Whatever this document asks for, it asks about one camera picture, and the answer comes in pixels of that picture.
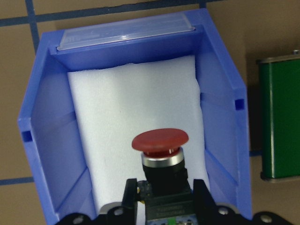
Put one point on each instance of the white foam pad left bin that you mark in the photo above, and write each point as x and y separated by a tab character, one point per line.
114	105

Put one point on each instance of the green conveyor belt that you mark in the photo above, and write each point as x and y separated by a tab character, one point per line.
279	79

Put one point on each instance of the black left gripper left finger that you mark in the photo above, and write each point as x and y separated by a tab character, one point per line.
129	199

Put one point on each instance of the blue left storage bin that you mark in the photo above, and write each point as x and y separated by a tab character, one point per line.
48	124

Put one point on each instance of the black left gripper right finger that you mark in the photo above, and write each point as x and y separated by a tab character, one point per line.
201	195

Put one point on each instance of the red mushroom push button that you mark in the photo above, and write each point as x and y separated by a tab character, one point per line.
167	194

